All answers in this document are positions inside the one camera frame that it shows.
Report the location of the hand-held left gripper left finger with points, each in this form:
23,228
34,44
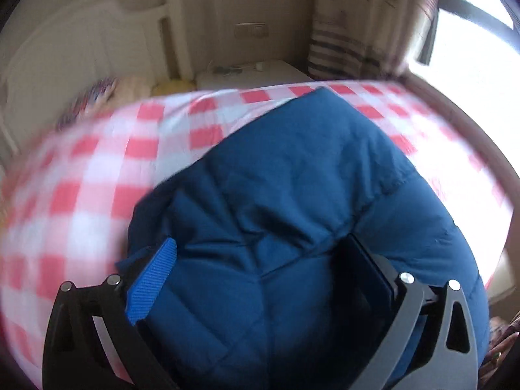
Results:
150,280

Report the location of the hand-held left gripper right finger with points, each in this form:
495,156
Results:
373,276

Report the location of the blue quilted jacket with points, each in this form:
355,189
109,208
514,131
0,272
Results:
292,178

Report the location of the person's right hand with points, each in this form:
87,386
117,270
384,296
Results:
501,353

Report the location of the red white checked bed sheet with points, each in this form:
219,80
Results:
101,178

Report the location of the yellow pillow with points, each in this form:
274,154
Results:
174,87

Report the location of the patterned pillow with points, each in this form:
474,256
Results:
93,93

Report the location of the white nightstand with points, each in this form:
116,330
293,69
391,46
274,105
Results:
276,76

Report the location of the striped beige curtain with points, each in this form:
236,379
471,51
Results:
345,48

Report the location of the white bed headboard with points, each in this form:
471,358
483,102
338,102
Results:
61,36

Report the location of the window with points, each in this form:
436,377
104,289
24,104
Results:
463,4

